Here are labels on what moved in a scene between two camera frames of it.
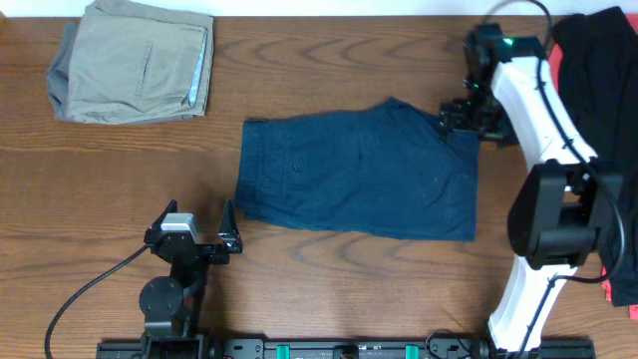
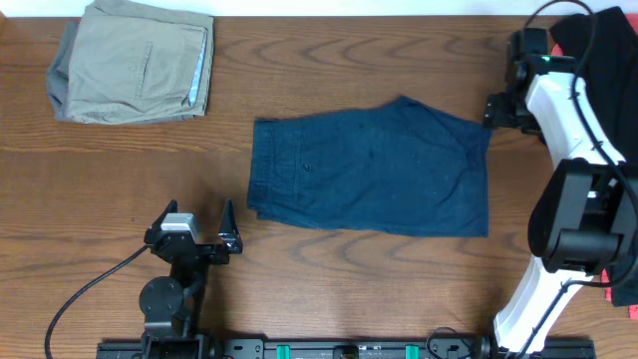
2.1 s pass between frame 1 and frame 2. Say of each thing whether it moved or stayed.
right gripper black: moved
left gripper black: stayed
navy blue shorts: stayed
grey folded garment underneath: stayed
